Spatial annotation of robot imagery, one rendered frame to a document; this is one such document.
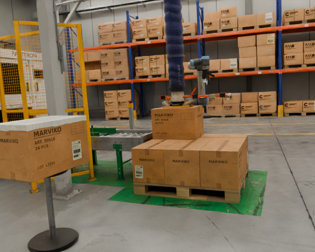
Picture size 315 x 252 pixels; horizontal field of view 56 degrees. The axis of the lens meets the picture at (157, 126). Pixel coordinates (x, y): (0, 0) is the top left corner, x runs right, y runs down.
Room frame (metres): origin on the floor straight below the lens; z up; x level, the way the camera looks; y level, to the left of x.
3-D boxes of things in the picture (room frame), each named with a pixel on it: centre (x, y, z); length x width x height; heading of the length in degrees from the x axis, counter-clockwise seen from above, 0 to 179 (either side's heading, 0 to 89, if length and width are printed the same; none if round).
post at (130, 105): (4.82, 0.41, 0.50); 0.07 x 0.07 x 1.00; 67
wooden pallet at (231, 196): (3.60, -0.42, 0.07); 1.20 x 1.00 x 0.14; 67
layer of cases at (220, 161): (3.60, -0.42, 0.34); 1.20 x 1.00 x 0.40; 67
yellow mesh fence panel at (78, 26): (3.86, 1.28, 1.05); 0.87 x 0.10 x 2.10; 119
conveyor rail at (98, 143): (4.28, 1.28, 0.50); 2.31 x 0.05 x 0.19; 67
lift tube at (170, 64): (4.01, -0.29, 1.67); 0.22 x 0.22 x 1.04
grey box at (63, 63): (3.58, 1.11, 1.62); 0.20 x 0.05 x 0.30; 67
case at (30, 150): (2.35, 0.91, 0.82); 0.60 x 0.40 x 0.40; 152
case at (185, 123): (4.00, -0.28, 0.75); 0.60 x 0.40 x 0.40; 67
